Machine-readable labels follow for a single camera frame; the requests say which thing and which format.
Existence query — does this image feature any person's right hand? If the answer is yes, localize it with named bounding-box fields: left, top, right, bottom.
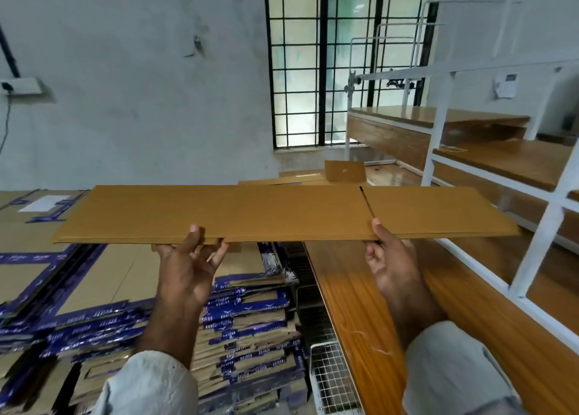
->
left=364, top=217, right=425, bottom=305

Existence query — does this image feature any person's left hand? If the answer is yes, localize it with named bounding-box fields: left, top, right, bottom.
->
left=152, top=225, right=231, bottom=310

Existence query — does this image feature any brown cardboard box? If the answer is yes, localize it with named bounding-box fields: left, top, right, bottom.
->
left=52, top=184, right=522, bottom=245

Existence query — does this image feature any stack of brown cartons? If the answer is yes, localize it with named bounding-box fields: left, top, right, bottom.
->
left=239, top=159, right=370, bottom=187

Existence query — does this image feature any person's left forearm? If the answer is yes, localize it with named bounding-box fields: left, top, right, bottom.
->
left=136, top=293, right=207, bottom=368

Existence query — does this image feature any person's right forearm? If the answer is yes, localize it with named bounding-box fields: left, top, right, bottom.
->
left=387, top=288, right=449, bottom=350

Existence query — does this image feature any person's light grey shirt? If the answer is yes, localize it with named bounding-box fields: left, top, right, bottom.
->
left=90, top=320, right=528, bottom=415

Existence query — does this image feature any wooden table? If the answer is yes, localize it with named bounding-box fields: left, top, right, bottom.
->
left=303, top=161, right=579, bottom=415

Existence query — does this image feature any white metal shelf rack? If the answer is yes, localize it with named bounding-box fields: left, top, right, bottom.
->
left=344, top=56, right=579, bottom=355

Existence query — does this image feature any black framed window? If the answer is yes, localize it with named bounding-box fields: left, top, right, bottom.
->
left=264, top=0, right=445, bottom=151

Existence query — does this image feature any white wire mesh cage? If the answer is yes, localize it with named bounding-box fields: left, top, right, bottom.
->
left=308, top=338, right=365, bottom=415

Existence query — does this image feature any white wall device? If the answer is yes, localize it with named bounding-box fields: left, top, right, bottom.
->
left=494, top=73, right=520, bottom=100

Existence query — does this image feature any thin wall cable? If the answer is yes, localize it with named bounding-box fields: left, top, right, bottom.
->
left=0, top=26, right=21, bottom=156

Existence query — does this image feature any white wall socket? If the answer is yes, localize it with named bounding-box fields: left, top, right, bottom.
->
left=0, top=77, right=45, bottom=97

